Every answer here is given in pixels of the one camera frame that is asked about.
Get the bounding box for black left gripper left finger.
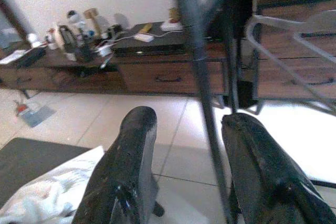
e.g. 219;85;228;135
70;105;159;224

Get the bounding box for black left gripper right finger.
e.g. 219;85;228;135
221;113;336;224

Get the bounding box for white printed garment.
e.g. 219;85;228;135
0;145;106;224

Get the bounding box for grey plastic hanger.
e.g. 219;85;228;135
246;9;336;116

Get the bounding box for black metal clothes rack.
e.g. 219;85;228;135
174;0;336;224

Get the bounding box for dark wooden sideboard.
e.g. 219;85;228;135
0;6;336;104

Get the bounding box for dark grey ottoman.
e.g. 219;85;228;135
0;137;92;209

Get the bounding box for blue white pack red top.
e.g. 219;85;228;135
14;100;57;129

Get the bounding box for black flat device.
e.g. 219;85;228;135
112;21;208;56

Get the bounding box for white charger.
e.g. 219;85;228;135
134;33;155;43

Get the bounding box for white and black kettle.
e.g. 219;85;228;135
56;24;77;55

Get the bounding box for black flat tray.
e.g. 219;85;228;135
15;47;47;69

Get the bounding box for white power strip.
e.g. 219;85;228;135
160;21;184;32

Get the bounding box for gold mallet ornament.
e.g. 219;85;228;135
83;8;104;36

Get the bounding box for white astronaut figurine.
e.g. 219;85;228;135
66;9;88;35

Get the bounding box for white papers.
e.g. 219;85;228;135
0;49;30;65

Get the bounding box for short black hanging garment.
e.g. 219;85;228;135
209;0;255;41

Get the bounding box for small white camera robot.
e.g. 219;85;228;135
27;33;40;49

